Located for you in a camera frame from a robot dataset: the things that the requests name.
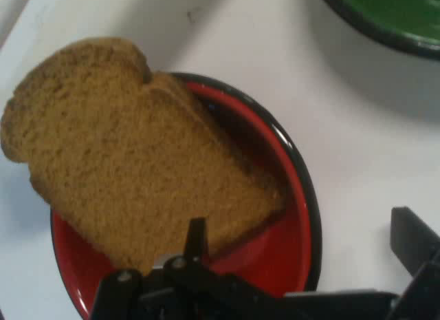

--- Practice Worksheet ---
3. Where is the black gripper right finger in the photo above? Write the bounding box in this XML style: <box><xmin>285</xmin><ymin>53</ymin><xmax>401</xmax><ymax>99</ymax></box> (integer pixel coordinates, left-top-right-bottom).
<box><xmin>388</xmin><ymin>206</ymin><xmax>440</xmax><ymax>320</ymax></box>

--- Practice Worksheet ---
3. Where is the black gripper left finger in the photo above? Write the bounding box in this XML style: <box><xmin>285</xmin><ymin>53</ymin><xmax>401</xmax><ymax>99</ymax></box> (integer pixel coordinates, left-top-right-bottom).
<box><xmin>91</xmin><ymin>216</ymin><xmax>287</xmax><ymax>320</ymax></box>

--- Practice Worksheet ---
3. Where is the red bowl with black rim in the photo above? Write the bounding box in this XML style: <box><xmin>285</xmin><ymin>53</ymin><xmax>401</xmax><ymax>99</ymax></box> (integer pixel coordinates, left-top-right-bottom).
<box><xmin>49</xmin><ymin>71</ymin><xmax>323</xmax><ymax>320</ymax></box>

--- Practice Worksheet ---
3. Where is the brown toast bread slice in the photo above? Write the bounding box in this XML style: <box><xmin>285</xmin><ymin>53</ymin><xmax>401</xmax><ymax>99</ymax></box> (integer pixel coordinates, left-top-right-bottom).
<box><xmin>0</xmin><ymin>36</ymin><xmax>287</xmax><ymax>276</ymax></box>

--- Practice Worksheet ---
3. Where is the green bowl with black rim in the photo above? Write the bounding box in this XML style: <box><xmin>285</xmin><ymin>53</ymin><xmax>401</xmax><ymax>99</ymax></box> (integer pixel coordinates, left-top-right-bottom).
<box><xmin>315</xmin><ymin>0</ymin><xmax>440</xmax><ymax>61</ymax></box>

